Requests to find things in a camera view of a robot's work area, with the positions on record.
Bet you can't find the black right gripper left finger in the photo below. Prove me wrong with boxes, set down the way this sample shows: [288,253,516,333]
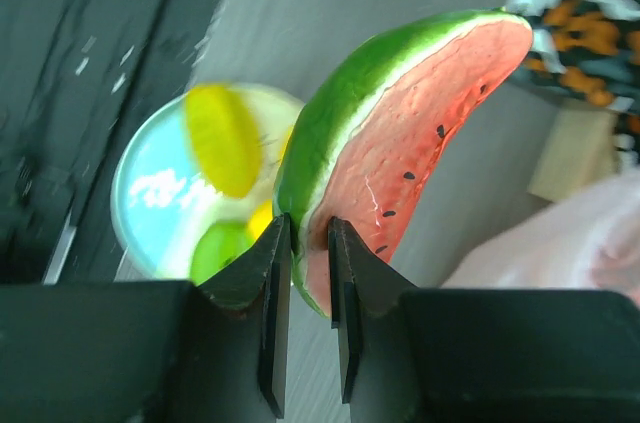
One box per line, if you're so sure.
[1,215,291,422]

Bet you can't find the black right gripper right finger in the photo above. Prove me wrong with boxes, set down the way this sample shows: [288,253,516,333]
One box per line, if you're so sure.
[328,218,639,422]

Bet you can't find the green fake fruit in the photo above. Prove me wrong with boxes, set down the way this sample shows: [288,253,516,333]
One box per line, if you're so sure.
[189,221,253,285]

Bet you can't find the yellow fake lemon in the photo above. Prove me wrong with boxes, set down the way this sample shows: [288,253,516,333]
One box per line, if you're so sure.
[247,200,273,241]

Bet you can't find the pink plastic bag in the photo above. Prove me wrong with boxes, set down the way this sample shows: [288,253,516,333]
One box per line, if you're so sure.
[442,169,639,303]

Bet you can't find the yellow green fake starfruit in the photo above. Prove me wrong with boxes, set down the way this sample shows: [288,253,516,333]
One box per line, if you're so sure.
[185,84,263,199]

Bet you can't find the fake watermelon slice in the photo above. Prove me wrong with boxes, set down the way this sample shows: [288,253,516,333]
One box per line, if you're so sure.
[272,8,533,317]

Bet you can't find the wooden clothes rack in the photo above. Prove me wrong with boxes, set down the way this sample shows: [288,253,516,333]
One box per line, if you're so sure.
[528,101,617,202]

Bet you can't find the cream and blue plate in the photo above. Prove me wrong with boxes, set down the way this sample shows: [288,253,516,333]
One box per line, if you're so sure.
[110,83,303,279]

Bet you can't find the camouflage patterned shorts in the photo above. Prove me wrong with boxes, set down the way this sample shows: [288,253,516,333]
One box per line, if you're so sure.
[505,0,639,171]

